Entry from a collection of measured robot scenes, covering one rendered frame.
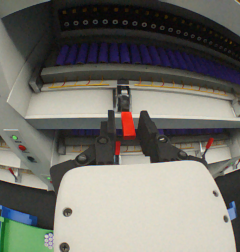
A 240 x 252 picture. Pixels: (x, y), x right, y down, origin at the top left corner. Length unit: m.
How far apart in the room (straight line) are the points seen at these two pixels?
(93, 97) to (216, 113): 0.23
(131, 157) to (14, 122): 0.29
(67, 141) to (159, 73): 0.27
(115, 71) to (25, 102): 0.15
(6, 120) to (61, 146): 0.16
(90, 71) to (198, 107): 0.20
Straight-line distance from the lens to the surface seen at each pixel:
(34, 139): 0.26
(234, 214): 0.70
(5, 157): 0.49
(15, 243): 0.72
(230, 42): 0.43
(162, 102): 0.22
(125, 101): 0.17
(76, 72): 0.22
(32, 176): 0.63
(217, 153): 0.52
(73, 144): 0.35
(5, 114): 0.25
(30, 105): 0.24
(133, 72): 0.22
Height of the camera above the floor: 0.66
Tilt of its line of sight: 46 degrees down
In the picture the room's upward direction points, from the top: 5 degrees clockwise
